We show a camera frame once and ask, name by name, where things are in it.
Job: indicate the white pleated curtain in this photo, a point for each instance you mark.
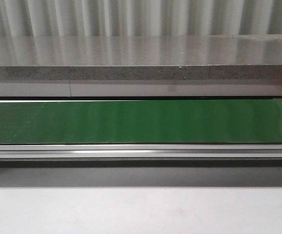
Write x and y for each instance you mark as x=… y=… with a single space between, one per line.
x=139 y=17

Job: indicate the green conveyor belt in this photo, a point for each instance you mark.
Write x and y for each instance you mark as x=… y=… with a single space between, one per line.
x=144 y=121

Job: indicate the grey stone counter slab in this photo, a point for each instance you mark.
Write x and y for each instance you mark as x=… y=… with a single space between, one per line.
x=246 y=66

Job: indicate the aluminium conveyor front rail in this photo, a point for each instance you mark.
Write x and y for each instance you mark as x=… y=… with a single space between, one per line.
x=141 y=155

